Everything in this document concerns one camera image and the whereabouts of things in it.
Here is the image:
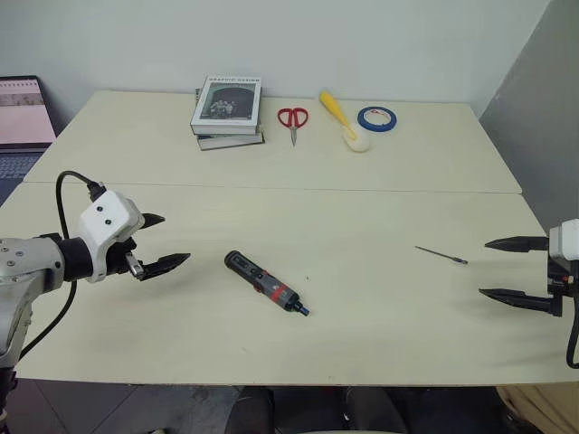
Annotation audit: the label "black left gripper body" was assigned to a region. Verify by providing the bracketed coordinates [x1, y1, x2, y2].
[106, 236, 147, 280]

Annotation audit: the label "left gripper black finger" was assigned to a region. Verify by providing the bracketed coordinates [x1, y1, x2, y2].
[138, 252, 193, 282]
[135, 212, 166, 232]

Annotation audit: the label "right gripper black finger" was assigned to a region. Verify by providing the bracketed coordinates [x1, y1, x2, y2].
[478, 287, 565, 318]
[484, 235, 551, 255]

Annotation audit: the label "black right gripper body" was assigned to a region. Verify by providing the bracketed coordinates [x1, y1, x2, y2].
[546, 256, 579, 298]

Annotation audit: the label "thin screwdriver bit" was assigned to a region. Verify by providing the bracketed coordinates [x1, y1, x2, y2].
[414, 245, 470, 267]

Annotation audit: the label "black red electric screwdriver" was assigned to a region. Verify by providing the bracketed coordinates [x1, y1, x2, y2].
[223, 250, 312, 317]

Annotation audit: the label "dark cover book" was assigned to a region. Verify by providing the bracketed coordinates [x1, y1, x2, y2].
[195, 87, 267, 152]

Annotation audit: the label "tan fabric object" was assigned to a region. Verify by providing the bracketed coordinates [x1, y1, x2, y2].
[496, 383, 579, 434]

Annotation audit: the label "grey partition panel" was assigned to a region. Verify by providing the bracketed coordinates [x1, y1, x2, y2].
[478, 0, 579, 239]

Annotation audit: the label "graphic design photo cover book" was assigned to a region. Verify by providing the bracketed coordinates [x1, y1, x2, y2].
[189, 74, 263, 136]

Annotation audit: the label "open grey laptop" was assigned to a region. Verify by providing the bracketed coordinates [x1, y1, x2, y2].
[0, 74, 59, 207]

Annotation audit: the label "blue tape roll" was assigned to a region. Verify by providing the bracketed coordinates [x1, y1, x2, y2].
[356, 106, 399, 135]

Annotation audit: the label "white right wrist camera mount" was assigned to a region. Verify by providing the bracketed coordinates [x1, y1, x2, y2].
[547, 218, 579, 273]

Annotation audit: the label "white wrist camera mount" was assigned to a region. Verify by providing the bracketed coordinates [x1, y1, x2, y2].
[76, 189, 147, 284]
[547, 218, 579, 273]

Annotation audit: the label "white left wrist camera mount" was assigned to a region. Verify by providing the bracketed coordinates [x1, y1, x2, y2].
[76, 189, 147, 284]

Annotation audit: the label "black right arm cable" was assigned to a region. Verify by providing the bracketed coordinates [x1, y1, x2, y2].
[565, 293, 579, 370]

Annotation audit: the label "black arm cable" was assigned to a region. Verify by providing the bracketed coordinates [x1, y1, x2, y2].
[17, 170, 108, 363]
[565, 293, 579, 370]

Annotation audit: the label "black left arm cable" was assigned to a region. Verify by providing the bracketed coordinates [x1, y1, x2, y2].
[17, 170, 108, 363]

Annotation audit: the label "red handled scissors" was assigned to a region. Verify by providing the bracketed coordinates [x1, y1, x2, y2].
[276, 107, 310, 147]

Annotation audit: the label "yellow handled white sponge brush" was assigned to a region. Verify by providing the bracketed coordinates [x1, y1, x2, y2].
[318, 90, 373, 155]

